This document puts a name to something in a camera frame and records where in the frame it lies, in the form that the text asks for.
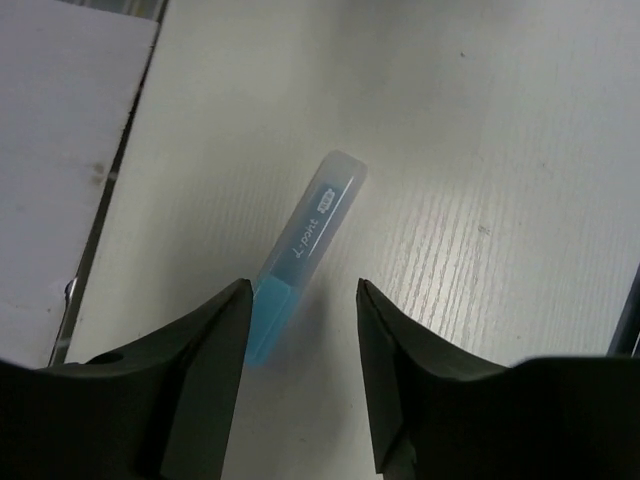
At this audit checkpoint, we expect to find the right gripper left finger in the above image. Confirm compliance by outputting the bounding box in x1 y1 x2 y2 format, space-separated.
1 279 253 479

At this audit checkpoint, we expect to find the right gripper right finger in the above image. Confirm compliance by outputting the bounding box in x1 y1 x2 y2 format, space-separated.
356 280 639 479

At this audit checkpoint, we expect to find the blue highlighter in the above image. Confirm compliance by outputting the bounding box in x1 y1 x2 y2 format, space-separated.
245 150 367 366

